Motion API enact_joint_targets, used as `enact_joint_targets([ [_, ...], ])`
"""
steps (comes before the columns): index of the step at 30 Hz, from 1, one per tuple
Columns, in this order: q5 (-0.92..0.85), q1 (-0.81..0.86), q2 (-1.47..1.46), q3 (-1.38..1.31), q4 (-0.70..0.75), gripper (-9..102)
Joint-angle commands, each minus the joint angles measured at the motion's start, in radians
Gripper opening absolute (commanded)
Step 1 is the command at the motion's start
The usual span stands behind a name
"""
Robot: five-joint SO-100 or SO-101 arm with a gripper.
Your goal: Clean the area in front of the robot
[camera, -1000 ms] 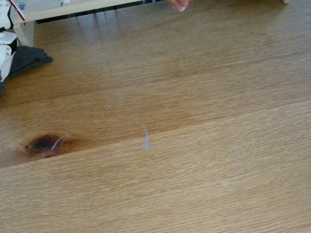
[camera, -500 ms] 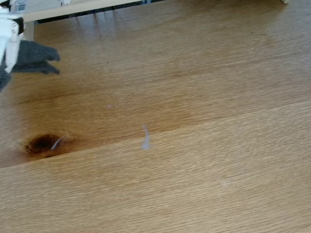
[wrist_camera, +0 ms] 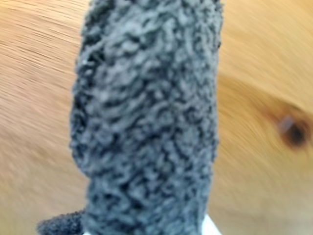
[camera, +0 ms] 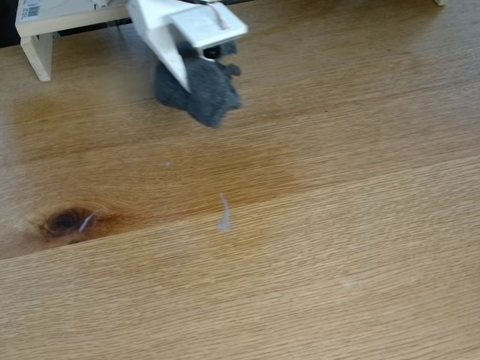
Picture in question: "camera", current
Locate long white liquid streak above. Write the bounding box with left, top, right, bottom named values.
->
left=217, top=192, right=236, bottom=233

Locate short white liquid streak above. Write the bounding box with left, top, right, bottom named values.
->
left=78, top=209, right=101, bottom=233

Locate pale wooden stand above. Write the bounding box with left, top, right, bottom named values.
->
left=14, top=0, right=132, bottom=83

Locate thin red white cable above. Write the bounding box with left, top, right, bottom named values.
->
left=209, top=1, right=230, bottom=30

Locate grey fleece cloth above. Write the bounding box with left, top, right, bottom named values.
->
left=154, top=39, right=244, bottom=128

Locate white barcode label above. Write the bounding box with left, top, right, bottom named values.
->
left=20, top=0, right=41, bottom=18

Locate white gripper camera mount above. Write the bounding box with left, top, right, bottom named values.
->
left=167, top=4, right=249, bottom=61

